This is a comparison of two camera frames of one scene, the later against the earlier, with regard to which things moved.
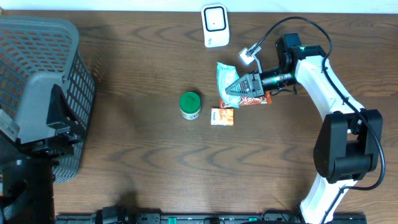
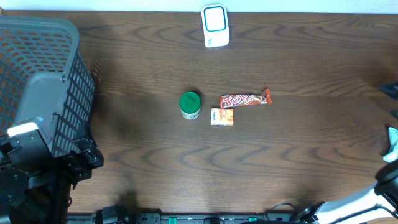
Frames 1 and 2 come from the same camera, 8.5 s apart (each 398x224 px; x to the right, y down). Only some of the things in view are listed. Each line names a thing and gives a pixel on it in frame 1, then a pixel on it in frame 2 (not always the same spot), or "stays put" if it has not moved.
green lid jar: [189, 104] stays put
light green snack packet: [227, 75] -> [393, 154]
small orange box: [222, 116] stays put
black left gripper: [65, 137] -> [76, 173]
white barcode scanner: [215, 25] stays put
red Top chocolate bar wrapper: [247, 101] stays put
